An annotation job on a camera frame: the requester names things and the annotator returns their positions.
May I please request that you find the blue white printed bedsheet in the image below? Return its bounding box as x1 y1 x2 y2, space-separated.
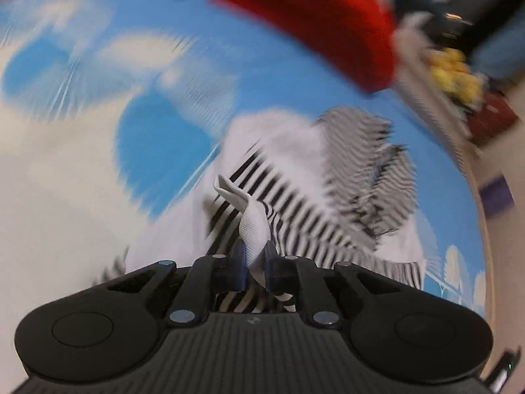
0 0 490 378

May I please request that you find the purple box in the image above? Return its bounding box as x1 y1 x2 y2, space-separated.
479 176 516 216

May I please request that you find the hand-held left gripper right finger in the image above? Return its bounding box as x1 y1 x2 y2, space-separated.
264 240 416 327

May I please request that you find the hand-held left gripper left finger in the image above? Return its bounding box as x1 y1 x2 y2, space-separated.
93 240 249 327

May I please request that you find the dark brown box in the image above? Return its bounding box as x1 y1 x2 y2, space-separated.
467 92 520 147

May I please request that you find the red blanket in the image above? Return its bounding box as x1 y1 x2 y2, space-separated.
211 0 399 95

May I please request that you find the yellow plush toy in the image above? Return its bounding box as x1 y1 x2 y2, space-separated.
428 47 485 106

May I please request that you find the black white striped shirt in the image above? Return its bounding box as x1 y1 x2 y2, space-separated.
94 106 426 315

